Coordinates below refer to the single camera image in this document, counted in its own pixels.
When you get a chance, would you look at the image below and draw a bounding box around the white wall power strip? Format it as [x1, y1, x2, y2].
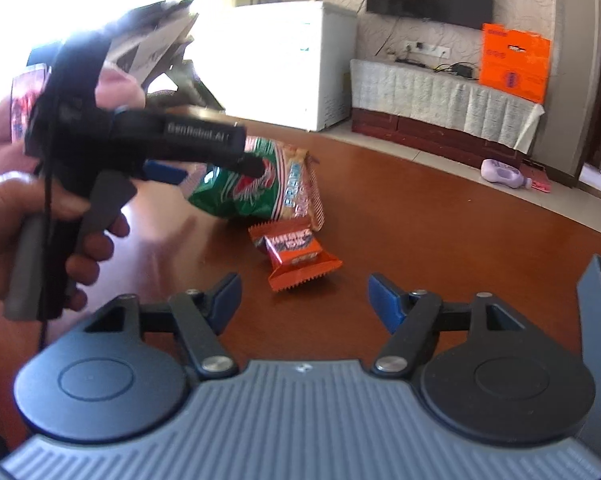
[404, 40, 450, 60]

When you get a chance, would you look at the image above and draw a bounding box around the person's left hand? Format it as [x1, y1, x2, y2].
[0, 64, 145, 301]

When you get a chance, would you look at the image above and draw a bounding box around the smartphone with red screen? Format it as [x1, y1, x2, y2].
[10, 64, 49, 143]

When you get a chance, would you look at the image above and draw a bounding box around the purple detergent bottle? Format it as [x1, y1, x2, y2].
[479, 159, 532, 190]

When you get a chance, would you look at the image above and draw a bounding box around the white lace cabinet cloth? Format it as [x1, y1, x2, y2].
[351, 58, 545, 154]

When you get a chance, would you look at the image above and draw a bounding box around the black router box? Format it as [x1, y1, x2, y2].
[449, 63, 476, 79]

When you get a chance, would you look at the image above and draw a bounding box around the dark red TV cabinet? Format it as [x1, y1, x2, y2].
[351, 108, 524, 169]

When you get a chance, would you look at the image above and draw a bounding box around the white chest freezer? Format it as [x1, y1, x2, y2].
[189, 1, 357, 131]

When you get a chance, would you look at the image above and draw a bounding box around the orange wafer snack packet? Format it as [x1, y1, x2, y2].
[248, 217, 343, 292]

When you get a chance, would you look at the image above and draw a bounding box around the green prawn cracker bag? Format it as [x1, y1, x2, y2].
[179, 136, 325, 231]

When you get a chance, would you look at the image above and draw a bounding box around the orange gift box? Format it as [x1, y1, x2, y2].
[479, 24, 552, 104]

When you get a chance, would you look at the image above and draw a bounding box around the folded grey chair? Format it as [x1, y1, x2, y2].
[27, 0, 227, 114]

